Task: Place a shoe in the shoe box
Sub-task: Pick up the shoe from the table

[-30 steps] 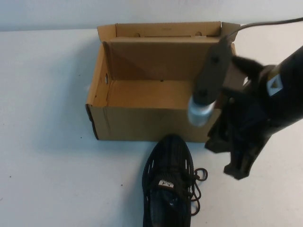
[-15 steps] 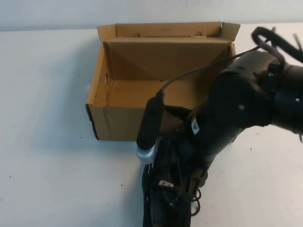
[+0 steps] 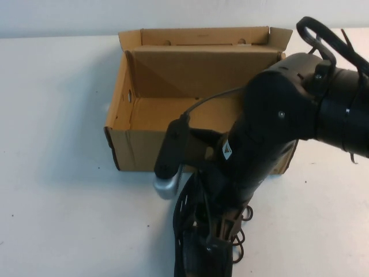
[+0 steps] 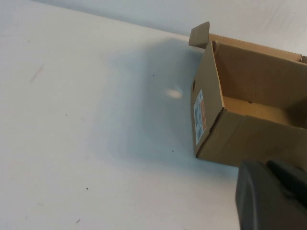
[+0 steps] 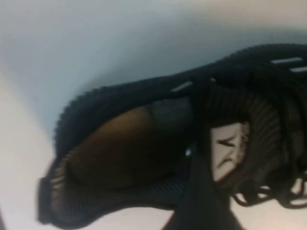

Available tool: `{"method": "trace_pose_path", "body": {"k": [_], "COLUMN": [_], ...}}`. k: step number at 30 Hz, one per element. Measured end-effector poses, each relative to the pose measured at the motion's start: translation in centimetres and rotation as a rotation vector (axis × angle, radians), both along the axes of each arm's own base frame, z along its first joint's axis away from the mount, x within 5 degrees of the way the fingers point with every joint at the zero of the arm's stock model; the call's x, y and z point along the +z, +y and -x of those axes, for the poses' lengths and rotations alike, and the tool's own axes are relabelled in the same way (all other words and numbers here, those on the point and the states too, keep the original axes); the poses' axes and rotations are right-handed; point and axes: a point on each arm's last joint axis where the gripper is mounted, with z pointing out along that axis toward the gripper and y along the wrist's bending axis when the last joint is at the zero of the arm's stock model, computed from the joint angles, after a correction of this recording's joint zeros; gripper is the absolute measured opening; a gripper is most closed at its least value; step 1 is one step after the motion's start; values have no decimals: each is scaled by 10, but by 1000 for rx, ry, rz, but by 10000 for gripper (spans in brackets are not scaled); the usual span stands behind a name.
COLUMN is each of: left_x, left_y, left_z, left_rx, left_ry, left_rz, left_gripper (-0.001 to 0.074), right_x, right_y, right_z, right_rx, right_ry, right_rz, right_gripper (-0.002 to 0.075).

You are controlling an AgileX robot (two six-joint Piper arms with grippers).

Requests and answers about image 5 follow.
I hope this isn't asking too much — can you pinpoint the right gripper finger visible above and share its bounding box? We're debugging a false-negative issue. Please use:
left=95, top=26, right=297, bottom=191
left=172, top=141, right=239, bottom=230

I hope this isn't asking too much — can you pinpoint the black knit sneaker with laces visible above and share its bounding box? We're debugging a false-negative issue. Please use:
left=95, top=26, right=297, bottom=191
left=37, top=43, right=307, bottom=226

